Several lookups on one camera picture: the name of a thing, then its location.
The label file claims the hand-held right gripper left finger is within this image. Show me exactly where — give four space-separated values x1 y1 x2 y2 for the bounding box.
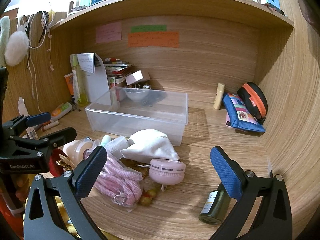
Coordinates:
24 145 108 240

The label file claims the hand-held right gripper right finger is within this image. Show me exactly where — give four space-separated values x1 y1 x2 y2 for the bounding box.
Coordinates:
210 146 293 240

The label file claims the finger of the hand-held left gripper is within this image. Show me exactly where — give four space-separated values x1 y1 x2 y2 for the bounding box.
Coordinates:
9 127 77 160
2 112 52 140

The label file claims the pink rope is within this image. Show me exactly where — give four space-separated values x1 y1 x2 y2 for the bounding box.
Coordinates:
94 152 144 208

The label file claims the white cloth pouch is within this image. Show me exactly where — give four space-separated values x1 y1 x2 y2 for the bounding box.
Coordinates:
120 129 180 162

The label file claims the clear plastic storage box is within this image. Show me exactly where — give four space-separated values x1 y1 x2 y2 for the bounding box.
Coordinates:
84 86 189 147

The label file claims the person's left forearm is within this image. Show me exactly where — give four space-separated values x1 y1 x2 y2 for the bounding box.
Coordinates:
0 195 24 240

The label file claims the wooden desktop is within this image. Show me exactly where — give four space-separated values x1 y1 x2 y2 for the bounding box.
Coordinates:
37 97 273 240

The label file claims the person's left hand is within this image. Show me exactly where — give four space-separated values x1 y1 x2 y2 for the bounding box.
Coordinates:
14 175 29 203

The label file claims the lip balm stick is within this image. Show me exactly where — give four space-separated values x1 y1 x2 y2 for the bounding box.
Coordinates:
41 120 60 131

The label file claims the white spray bottle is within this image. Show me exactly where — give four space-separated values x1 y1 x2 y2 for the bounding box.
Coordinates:
17 97 33 120

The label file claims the red round object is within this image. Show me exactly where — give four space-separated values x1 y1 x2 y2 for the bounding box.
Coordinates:
49 149 65 177

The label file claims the orange green tube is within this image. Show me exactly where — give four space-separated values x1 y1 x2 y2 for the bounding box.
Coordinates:
51 102 73 117

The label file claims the clear round plastic container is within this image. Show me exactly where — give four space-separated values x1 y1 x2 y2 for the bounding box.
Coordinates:
101 135 128 159

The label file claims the green glass bottle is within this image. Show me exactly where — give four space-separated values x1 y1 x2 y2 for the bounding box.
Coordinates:
199 184 232 224

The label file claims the blue patchwork pouch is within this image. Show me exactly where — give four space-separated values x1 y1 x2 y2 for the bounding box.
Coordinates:
222 92 266 133

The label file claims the yellow cloth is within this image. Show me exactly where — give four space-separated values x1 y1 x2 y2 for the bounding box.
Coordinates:
54 196 83 240

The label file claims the yellow-green spray bottle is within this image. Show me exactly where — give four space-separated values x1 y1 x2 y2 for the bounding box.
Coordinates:
72 54 89 107

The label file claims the pink round case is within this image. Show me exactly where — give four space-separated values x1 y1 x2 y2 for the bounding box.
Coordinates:
149 159 187 192

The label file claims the gourd charm with tassel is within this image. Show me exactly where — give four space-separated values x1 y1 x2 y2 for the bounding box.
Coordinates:
130 160 159 205

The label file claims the white acrylic stand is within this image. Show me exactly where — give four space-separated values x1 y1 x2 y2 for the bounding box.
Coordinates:
82 54 110 105

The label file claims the white fluffy pompom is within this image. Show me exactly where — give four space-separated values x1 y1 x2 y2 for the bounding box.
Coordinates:
5 31 30 67

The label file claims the white handwritten paper slip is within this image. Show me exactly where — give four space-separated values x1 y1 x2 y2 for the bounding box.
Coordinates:
77 53 95 74

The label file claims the cream tube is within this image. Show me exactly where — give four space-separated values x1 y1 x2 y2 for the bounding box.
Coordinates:
213 82 226 110

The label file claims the white box with carrot print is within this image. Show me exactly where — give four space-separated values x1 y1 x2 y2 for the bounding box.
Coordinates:
108 76 125 100

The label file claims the black orange zip case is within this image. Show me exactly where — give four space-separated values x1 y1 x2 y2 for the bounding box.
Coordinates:
236 82 269 124

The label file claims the mint plush toy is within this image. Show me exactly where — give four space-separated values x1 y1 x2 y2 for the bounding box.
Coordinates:
0 16 11 65

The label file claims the white bowl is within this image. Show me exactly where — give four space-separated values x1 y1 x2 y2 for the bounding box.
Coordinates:
124 88 148 103

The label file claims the stack of books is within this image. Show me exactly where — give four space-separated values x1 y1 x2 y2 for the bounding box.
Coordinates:
104 61 134 90

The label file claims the patterned headband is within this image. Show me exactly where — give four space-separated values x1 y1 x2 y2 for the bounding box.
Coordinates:
37 10 50 43

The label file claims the small pink open box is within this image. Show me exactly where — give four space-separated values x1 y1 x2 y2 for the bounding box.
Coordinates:
125 70 150 85

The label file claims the pink paper note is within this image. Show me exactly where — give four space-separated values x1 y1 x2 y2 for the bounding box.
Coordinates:
95 22 122 44

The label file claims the orange paper note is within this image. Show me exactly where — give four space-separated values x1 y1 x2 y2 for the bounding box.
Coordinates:
128 31 180 48

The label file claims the green paper note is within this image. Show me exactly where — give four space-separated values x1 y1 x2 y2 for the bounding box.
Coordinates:
130 25 167 33

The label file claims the wooden shelf board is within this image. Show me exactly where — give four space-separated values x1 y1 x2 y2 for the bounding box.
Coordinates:
50 0 295 30

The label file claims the white cable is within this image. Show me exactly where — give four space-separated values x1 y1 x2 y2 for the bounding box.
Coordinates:
19 14 54 113

